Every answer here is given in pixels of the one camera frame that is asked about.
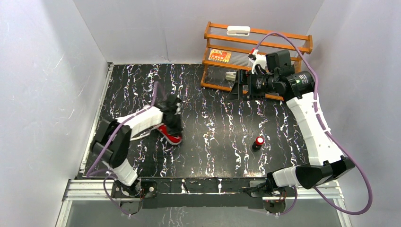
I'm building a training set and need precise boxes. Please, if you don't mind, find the aluminium frame rail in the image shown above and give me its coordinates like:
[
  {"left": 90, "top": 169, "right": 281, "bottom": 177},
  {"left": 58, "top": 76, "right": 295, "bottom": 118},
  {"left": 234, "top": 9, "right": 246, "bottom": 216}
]
[{"left": 64, "top": 178, "right": 344, "bottom": 201}]

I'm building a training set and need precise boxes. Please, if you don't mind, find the red canvas sneaker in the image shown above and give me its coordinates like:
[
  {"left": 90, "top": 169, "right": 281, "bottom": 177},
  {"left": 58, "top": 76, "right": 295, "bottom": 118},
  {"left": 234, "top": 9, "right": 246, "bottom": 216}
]
[{"left": 156, "top": 124, "right": 183, "bottom": 146}]

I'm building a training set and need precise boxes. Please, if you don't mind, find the small red capped bottle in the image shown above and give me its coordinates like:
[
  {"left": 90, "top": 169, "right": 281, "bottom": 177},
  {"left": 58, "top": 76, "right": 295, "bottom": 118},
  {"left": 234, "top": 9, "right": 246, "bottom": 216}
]
[{"left": 252, "top": 136, "right": 264, "bottom": 151}]

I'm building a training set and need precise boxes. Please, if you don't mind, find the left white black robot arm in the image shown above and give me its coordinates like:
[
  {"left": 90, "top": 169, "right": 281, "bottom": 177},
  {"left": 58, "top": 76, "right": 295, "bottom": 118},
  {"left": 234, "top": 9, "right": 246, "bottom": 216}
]
[{"left": 87, "top": 95, "right": 183, "bottom": 197}]

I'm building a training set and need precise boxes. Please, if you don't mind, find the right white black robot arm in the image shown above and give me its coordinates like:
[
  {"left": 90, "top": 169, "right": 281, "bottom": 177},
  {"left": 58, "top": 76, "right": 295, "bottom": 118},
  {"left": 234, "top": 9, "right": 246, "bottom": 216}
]
[{"left": 228, "top": 50, "right": 355, "bottom": 196}]

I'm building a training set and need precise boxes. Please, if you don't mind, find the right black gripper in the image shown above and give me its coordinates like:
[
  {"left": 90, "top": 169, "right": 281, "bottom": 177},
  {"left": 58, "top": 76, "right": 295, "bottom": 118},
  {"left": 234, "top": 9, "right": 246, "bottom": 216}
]
[{"left": 226, "top": 69, "right": 278, "bottom": 101}]

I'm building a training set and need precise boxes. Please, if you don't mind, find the white stapler on top shelf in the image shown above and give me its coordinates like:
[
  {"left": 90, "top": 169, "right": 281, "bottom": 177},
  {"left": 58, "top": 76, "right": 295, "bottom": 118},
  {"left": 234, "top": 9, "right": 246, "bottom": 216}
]
[{"left": 226, "top": 26, "right": 251, "bottom": 37}]

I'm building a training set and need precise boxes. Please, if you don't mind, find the white stapler on lower shelf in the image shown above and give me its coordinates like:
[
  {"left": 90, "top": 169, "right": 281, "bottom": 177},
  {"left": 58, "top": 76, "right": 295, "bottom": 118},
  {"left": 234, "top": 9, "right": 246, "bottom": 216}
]
[{"left": 225, "top": 71, "right": 236, "bottom": 81}]

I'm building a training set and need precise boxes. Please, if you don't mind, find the orange patterned card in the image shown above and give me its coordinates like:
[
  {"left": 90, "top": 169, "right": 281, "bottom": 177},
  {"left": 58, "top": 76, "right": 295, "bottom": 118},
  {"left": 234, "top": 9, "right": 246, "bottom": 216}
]
[{"left": 208, "top": 49, "right": 232, "bottom": 63}]

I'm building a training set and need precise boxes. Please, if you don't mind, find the white stapler on shelf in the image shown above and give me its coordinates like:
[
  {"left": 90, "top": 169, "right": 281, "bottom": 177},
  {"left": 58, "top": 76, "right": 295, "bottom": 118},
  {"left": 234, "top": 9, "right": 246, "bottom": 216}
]
[
  {"left": 225, "top": 71, "right": 236, "bottom": 81},
  {"left": 226, "top": 26, "right": 251, "bottom": 37}
]

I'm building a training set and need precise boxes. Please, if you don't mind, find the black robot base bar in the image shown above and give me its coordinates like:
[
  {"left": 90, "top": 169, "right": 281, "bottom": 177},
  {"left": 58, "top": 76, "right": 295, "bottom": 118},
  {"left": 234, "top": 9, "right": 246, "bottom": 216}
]
[{"left": 111, "top": 177, "right": 295, "bottom": 210}]

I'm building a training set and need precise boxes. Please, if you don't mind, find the orange wooden shelf rack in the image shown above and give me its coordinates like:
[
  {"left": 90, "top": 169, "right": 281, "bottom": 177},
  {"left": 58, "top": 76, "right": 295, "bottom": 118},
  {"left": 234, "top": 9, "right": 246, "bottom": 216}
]
[{"left": 201, "top": 22, "right": 315, "bottom": 101}]

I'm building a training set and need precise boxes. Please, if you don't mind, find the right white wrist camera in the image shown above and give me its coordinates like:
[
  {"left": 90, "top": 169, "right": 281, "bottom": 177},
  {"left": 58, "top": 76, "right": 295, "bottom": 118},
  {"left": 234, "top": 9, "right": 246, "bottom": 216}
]
[{"left": 248, "top": 48, "right": 267, "bottom": 74}]

